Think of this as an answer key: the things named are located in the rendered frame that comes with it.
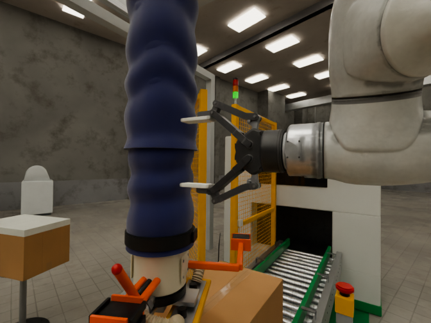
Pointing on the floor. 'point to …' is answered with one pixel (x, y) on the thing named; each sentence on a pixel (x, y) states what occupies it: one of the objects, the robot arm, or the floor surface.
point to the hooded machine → (36, 192)
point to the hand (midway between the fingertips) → (188, 152)
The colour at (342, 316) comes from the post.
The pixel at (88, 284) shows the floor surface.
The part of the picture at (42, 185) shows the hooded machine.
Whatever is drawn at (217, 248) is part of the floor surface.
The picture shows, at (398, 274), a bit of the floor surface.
